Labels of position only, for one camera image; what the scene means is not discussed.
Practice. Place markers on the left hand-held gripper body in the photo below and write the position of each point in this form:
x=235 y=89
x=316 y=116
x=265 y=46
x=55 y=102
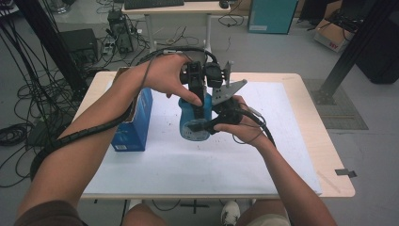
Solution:
x=196 y=73

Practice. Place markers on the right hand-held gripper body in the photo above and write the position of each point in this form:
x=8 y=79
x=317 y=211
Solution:
x=229 y=113

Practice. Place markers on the blue detergent bottle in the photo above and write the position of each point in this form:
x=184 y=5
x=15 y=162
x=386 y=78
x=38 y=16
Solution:
x=187 y=121

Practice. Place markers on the person's right hand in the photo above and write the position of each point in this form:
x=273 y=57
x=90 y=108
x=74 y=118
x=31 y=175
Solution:
x=247 y=132

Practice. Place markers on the person's left hand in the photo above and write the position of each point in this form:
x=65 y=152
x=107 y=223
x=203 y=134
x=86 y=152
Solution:
x=163 y=73

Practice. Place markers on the white foam board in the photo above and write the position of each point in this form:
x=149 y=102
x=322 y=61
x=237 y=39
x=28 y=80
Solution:
x=204 y=169

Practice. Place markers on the blue cardboard box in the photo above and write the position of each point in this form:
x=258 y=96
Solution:
x=138 y=125

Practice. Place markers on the white desk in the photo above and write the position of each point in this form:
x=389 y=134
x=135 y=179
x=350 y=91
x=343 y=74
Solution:
x=175 y=8

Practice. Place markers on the black computer mouse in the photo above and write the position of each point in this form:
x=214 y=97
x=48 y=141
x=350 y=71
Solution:
x=224 y=4

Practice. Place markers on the black keyboard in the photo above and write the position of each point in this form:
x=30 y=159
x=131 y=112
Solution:
x=153 y=3

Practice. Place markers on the black computer tower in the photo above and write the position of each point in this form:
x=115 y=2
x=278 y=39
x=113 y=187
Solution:
x=120 y=31

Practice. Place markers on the white shoe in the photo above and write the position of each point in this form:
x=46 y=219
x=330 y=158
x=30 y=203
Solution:
x=230 y=213

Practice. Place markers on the white power strip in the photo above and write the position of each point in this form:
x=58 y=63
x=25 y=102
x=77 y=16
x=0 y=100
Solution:
x=108 y=47

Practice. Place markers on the teal cabinet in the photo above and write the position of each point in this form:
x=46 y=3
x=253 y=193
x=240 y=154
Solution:
x=271 y=15

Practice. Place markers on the person's right leg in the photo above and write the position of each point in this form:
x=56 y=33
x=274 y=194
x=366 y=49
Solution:
x=266 y=215

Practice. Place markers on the person's leg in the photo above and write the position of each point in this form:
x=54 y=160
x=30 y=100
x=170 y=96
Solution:
x=141 y=216
x=266 y=215

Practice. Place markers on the person's left leg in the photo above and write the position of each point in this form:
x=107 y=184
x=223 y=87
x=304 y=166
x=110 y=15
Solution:
x=141 y=216

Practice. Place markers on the grey floor mat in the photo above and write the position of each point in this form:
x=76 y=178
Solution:
x=345 y=117

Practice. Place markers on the brown cardboard box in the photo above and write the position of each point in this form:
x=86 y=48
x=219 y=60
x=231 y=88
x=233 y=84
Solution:
x=334 y=36

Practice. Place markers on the grey tape piece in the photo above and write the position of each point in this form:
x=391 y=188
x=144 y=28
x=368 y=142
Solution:
x=345 y=172

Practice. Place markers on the black metal stand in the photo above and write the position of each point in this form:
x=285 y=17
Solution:
x=354 y=50

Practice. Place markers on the black column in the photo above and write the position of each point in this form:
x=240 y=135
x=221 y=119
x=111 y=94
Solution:
x=47 y=40

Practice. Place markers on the dark curtain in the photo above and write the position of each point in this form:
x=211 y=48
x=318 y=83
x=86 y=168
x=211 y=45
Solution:
x=381 y=53

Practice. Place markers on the brown sleeve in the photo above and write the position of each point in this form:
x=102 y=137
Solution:
x=47 y=215

